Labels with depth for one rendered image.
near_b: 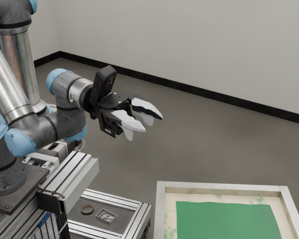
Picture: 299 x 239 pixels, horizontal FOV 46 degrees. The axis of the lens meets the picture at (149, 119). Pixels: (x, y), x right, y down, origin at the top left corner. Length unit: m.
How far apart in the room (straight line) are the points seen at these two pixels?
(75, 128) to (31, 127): 0.12
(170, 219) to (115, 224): 1.05
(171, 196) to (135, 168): 1.70
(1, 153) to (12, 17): 0.41
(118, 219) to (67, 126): 1.66
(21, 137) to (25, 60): 0.31
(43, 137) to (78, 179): 0.51
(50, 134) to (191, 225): 0.79
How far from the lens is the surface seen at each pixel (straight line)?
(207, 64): 4.40
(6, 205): 1.23
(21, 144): 0.91
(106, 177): 3.23
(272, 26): 4.01
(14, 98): 0.94
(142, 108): 0.78
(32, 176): 1.31
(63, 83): 0.92
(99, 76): 0.77
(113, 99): 0.81
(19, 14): 1.09
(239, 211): 1.60
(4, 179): 1.25
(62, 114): 0.96
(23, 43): 1.13
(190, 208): 1.57
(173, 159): 3.42
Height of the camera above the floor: 2.06
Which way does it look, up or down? 31 degrees down
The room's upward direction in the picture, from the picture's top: straight up
